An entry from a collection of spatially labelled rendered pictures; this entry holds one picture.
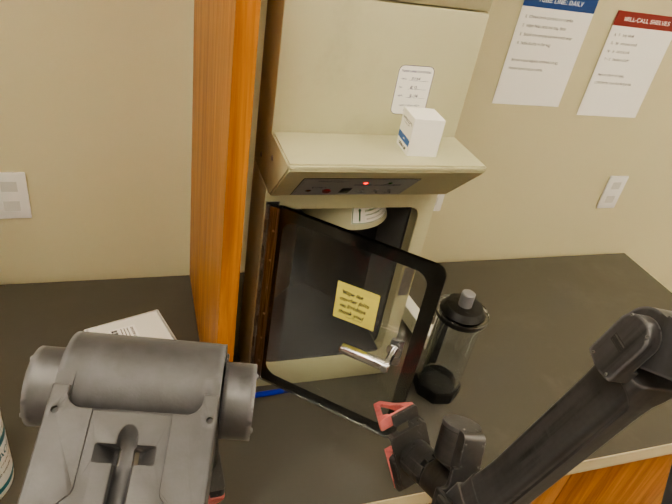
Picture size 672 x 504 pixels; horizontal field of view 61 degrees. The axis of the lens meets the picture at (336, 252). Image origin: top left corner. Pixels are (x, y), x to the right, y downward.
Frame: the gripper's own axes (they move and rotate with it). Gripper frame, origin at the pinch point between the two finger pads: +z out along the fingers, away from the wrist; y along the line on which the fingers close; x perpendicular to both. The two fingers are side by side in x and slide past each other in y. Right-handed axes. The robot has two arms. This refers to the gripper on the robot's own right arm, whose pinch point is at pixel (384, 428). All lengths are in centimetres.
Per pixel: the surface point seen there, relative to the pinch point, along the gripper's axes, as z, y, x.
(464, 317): 6.7, 8.6, -24.8
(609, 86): 35, 35, -104
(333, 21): 1, 66, -7
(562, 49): 35, 49, -87
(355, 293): 3.3, 24.5, -1.9
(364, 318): 3.1, 19.6, -2.4
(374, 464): 6.2, -11.6, 1.1
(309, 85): 5, 58, -3
